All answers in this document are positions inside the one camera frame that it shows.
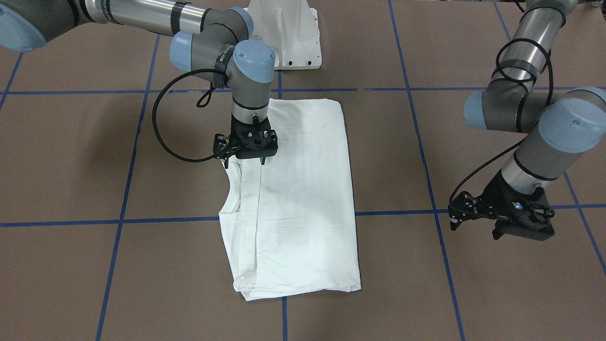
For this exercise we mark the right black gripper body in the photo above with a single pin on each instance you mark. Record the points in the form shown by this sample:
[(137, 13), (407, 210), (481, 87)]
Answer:
[(221, 146)]

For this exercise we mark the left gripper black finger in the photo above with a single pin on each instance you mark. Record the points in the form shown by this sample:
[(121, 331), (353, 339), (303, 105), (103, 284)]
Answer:
[(454, 224)]

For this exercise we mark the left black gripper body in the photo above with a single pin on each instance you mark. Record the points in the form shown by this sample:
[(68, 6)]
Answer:
[(492, 194)]

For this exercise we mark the white printed t-shirt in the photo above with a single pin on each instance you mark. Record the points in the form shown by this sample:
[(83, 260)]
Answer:
[(288, 226)]

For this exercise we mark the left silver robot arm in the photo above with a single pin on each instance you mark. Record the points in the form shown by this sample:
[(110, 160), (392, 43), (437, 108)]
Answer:
[(558, 128)]

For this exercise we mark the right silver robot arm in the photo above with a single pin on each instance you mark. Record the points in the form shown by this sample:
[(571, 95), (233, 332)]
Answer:
[(212, 44)]

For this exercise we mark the white central pedestal column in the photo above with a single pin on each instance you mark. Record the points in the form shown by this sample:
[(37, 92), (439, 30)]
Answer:
[(291, 29)]

